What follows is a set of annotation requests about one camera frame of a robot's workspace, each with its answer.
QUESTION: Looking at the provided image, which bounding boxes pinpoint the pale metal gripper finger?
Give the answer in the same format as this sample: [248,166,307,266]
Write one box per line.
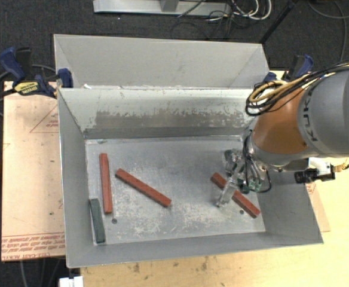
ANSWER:
[215,180,232,207]
[222,175,241,206]

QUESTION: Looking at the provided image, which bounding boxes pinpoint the red-brown flat block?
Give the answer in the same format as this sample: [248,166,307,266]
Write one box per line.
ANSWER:
[114,167,173,209]
[99,152,114,215]
[210,172,262,219]

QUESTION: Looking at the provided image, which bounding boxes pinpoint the grey metal bin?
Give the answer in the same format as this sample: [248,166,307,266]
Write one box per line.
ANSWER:
[53,33,324,269]

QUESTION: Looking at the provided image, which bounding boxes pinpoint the dark green flat block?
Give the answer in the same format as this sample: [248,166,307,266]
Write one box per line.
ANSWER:
[88,197,107,245]

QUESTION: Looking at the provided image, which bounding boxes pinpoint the brown cardboard board red print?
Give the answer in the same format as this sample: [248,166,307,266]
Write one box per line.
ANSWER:
[1,81,332,262]

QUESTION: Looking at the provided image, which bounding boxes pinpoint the black cylinder on white bracket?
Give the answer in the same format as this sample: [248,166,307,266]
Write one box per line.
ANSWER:
[293,157,349,185]

